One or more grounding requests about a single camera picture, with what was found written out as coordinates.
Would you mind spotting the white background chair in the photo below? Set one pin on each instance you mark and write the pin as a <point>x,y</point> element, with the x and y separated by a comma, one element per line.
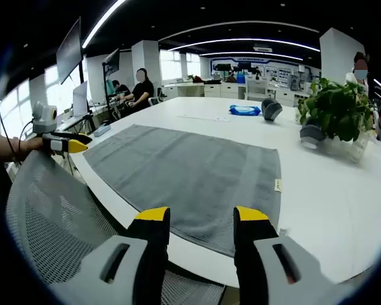
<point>256,89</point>

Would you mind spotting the white desk monitor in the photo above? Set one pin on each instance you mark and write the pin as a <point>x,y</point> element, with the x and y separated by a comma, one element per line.
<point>80,99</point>

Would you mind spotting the grey padded headrest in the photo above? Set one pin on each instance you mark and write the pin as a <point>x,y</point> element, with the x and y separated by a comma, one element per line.
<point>271,109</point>
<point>311,135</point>

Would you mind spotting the green potted plant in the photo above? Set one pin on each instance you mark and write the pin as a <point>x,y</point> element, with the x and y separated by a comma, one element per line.
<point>336,105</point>

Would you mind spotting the white table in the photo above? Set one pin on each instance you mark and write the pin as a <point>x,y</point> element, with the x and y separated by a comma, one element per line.
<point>304,190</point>

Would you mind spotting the blue wipes packet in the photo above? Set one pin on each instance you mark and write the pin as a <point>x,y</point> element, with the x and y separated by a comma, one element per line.
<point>244,110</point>

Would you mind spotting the large black hanging monitor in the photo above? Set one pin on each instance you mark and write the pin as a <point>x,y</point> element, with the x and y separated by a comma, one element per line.
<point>69,52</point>

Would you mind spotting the grey mesh office chair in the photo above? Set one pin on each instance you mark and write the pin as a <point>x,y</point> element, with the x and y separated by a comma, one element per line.
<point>50,206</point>

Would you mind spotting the clear plant pot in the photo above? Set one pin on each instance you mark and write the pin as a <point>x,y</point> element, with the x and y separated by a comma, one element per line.
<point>352,149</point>

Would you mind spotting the black monitor on stand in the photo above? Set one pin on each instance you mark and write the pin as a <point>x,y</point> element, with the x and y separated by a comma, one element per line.
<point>112,62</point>

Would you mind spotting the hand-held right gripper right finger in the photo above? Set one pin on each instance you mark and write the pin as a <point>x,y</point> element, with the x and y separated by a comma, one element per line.
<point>273,270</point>

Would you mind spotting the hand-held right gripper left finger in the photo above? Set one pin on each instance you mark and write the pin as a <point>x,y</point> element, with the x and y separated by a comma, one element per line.
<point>120,270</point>

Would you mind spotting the white power strip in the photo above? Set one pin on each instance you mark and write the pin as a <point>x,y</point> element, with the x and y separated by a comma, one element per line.
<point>102,130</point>

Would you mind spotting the grey towel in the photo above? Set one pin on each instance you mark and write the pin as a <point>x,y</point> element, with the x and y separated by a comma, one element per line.
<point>184,171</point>

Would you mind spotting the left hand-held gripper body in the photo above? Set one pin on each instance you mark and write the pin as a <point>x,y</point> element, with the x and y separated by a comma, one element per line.
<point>44,120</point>

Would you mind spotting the white cabinet row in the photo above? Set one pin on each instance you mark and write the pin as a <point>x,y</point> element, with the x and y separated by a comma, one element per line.
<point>216,90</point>

